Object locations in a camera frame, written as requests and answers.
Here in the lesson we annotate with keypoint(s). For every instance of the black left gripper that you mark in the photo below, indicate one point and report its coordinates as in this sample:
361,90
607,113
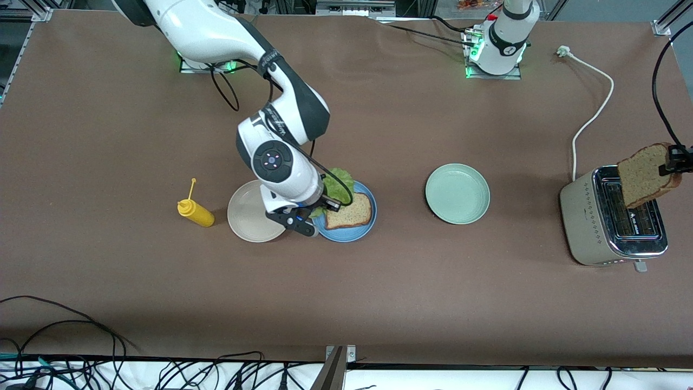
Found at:
676,159

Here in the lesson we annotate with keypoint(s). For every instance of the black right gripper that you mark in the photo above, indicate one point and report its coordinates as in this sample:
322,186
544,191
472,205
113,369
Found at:
323,205

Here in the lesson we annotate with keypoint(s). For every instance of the brown bread slice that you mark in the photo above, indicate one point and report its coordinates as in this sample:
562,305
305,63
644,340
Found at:
352,214
644,176

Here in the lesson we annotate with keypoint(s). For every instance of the green lettuce leaf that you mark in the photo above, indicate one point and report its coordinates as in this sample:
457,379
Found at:
338,181

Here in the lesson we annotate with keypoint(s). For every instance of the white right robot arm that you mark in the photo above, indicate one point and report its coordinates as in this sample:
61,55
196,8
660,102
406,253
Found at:
206,27

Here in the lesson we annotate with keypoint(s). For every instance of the blue round plate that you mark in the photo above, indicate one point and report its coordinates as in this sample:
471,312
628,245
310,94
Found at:
352,234

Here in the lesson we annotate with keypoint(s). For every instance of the beige round plate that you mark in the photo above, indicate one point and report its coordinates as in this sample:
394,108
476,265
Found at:
243,216

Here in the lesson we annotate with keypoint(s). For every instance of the green round plate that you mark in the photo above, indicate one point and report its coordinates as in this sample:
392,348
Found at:
457,194

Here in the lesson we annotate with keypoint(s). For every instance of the beige chrome toaster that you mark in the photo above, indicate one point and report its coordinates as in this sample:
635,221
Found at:
584,227

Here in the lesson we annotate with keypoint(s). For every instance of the yellow squeeze bottle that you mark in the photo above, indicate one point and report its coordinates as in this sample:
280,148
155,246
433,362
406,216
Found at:
200,215

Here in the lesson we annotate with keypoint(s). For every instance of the grey aluminium profile beam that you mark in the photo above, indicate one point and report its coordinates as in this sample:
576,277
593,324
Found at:
330,376

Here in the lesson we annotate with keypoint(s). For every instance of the grey power strip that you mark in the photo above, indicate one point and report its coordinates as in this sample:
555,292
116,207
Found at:
354,8

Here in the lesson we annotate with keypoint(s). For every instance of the orange snack packet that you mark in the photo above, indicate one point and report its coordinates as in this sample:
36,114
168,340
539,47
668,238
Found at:
474,4

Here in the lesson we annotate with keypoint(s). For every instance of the aluminium frame profile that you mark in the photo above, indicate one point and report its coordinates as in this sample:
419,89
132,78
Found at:
40,13
663,26

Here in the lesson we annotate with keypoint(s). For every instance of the metal corner bracket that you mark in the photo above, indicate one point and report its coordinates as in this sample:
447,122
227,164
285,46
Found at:
349,353

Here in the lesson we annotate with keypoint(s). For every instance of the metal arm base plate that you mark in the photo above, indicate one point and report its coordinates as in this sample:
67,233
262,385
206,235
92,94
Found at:
509,76
195,69

